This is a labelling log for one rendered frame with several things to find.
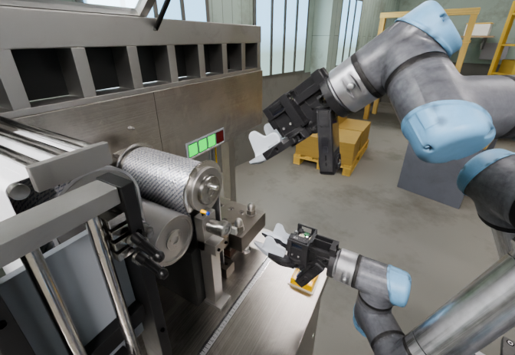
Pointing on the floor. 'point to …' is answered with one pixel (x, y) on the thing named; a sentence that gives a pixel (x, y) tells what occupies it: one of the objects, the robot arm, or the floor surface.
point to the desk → (434, 177)
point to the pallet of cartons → (310, 149)
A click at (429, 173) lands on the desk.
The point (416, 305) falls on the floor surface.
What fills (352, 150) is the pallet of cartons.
